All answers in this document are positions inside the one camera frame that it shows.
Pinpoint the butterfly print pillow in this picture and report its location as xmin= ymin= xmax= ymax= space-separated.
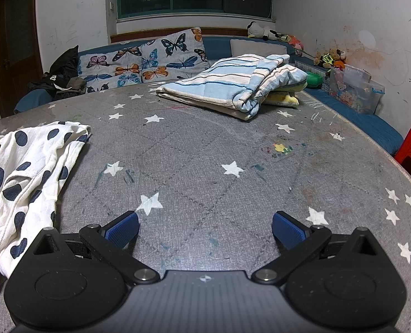
xmin=141 ymin=27 xmax=210 ymax=83
xmin=77 ymin=42 xmax=148 ymax=93

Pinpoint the brown teddy bear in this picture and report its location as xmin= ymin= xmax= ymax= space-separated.
xmin=313 ymin=47 xmax=349 ymax=70

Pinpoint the blue sofa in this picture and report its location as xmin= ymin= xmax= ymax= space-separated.
xmin=14 ymin=35 xmax=404 ymax=155

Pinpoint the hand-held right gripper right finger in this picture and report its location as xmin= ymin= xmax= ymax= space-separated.
xmin=251 ymin=210 xmax=380 ymax=285

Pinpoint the yellow cloth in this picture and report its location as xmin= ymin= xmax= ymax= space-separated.
xmin=264 ymin=90 xmax=300 ymax=107

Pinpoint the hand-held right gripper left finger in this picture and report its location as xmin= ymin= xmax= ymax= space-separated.
xmin=32 ymin=211 xmax=160 ymax=286

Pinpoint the blue striped folded blanket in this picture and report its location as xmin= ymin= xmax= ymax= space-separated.
xmin=156 ymin=54 xmax=308 ymax=121

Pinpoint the green bowl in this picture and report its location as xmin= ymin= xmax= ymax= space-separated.
xmin=304 ymin=72 xmax=324 ymax=89

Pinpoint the clear plastic storage box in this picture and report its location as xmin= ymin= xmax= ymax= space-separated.
xmin=328 ymin=64 xmax=386 ymax=115

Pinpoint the white polka dot garment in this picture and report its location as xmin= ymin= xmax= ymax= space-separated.
xmin=0 ymin=121 xmax=92 ymax=291

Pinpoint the black jacket pile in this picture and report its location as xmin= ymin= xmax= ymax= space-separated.
xmin=27 ymin=45 xmax=88 ymax=100

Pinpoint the grey star table cover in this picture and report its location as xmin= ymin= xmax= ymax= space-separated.
xmin=0 ymin=81 xmax=411 ymax=333

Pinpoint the dark wooden door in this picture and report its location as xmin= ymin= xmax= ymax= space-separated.
xmin=0 ymin=0 xmax=45 ymax=119

